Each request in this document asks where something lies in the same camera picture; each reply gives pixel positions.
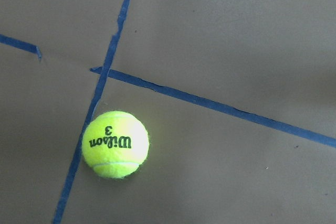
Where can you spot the yellow Wilson tennis ball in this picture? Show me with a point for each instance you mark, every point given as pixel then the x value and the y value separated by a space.
pixel 115 144

